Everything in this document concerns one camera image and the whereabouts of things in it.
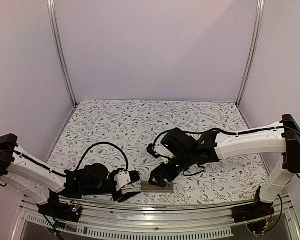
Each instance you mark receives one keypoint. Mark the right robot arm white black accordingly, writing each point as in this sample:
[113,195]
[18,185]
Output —
[181,151]

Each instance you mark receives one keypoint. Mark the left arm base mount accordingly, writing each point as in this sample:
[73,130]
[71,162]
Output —
[70,211]

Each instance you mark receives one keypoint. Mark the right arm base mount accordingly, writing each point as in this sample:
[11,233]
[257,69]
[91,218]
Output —
[252,211]

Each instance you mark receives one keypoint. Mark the white remote control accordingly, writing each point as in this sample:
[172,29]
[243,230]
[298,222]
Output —
[146,187]

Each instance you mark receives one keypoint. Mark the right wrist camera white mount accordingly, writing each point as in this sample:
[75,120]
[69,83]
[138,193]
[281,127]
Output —
[159,152]

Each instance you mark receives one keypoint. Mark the aluminium front rail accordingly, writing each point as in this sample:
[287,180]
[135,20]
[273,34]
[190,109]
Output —
[106,220]

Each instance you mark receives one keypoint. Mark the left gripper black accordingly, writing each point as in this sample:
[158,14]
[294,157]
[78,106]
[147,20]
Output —
[121,198]

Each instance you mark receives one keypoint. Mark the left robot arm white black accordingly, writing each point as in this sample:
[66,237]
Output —
[39,181]

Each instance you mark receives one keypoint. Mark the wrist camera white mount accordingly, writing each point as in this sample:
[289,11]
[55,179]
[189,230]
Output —
[124,177]
[159,152]

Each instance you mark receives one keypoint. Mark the aluminium frame post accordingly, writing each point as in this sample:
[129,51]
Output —
[60,52]
[258,19]

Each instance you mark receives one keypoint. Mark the right aluminium frame post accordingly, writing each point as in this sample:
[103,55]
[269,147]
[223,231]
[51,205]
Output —
[258,19]

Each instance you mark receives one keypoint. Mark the floral patterned table mat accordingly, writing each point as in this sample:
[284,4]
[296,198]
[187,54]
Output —
[116,134]

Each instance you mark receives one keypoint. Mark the left aluminium frame post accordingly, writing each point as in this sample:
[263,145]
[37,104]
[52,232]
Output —
[60,52]

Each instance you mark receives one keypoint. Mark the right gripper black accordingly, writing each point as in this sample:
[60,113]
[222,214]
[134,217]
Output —
[155,173]

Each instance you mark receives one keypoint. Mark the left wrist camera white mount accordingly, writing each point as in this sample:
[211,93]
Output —
[124,177]

